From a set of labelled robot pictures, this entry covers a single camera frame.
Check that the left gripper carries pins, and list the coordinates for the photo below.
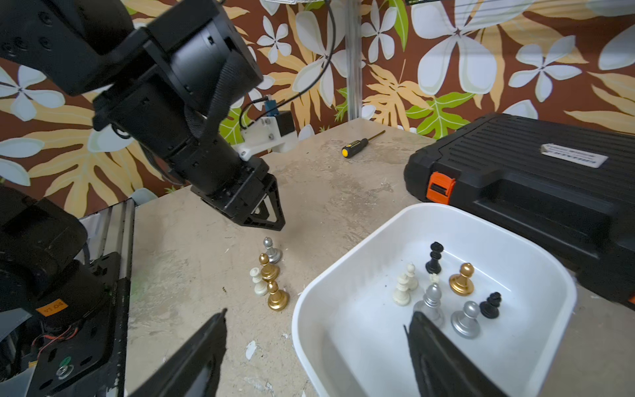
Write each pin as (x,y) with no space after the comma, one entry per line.
(250,199)

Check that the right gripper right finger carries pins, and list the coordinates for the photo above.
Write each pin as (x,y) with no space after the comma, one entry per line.
(440,368)

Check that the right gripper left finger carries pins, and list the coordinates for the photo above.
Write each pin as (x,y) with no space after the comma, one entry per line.
(195,369)

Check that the silver chess piece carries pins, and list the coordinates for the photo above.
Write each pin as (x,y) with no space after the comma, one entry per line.
(464,321)
(430,305)
(274,254)

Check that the gold chess piece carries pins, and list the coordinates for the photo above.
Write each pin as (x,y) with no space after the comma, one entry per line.
(278,299)
(461,283)
(269,271)

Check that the black chess pawn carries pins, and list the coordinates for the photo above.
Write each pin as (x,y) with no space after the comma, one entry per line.
(490,307)

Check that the white chess pawn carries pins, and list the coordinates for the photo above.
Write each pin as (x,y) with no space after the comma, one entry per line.
(260,285)
(401,295)

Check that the white chess piece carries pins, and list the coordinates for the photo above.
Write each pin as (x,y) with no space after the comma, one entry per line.
(411,277)

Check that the white storage box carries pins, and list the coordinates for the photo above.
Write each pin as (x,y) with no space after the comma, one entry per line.
(349,334)

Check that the black chess piece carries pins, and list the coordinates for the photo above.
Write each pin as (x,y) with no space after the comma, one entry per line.
(433,266)

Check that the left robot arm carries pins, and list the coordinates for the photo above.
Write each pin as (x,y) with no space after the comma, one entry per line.
(169,85)

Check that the yellow black screwdriver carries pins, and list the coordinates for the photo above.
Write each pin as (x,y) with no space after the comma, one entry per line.
(352,149)

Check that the black tool case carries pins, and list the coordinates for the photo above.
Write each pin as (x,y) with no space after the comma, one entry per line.
(569,189)

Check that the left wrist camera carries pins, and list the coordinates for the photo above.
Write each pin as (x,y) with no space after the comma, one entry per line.
(275,132)

